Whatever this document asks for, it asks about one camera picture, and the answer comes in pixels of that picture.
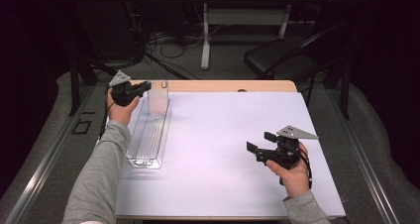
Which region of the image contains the left hand-held gripper black cable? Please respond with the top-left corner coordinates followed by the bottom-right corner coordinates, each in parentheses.
top-left (98, 84), bottom-right (117, 141)

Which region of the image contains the black metal stand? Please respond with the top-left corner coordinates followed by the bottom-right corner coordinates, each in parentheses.
top-left (340, 56), bottom-right (352, 121)
top-left (67, 0), bottom-right (133, 117)

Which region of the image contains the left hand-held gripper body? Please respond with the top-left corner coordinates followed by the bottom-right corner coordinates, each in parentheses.
top-left (108, 69), bottom-right (138, 108)

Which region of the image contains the white table sheet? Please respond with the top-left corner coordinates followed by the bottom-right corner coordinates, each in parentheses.
top-left (112, 90), bottom-right (347, 218)

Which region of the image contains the clear plastic organizer bin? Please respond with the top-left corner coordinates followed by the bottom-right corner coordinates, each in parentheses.
top-left (126, 94), bottom-right (172, 169)

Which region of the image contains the white desk with metal legs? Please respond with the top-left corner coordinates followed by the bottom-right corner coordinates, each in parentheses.
top-left (181, 0), bottom-right (332, 70)

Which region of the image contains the person's left hand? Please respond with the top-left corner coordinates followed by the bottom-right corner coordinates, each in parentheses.
top-left (106, 87), bottom-right (141, 126)

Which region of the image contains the hand-held gripper black cable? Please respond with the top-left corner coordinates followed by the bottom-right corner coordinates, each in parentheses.
top-left (298, 148), bottom-right (314, 189)
top-left (98, 84), bottom-right (117, 141)

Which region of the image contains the right hand-held gripper black cable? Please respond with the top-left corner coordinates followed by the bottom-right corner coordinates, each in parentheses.
top-left (298, 148), bottom-right (314, 189)

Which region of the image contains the person's right hand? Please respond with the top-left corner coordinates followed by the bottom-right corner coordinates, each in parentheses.
top-left (264, 143), bottom-right (312, 199)

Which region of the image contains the grey metal floor rail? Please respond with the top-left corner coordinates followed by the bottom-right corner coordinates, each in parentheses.
top-left (325, 84), bottom-right (402, 224)
top-left (3, 84), bottom-right (97, 224)

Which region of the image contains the bundle of floor cables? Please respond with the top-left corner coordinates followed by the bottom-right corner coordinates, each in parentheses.
top-left (145, 2), bottom-right (212, 60)

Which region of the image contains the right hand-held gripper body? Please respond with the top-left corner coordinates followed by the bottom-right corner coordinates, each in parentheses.
top-left (255, 125), bottom-right (320, 170)

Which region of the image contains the black folding chair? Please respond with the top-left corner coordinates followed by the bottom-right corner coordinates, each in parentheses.
top-left (243, 19), bottom-right (351, 121)

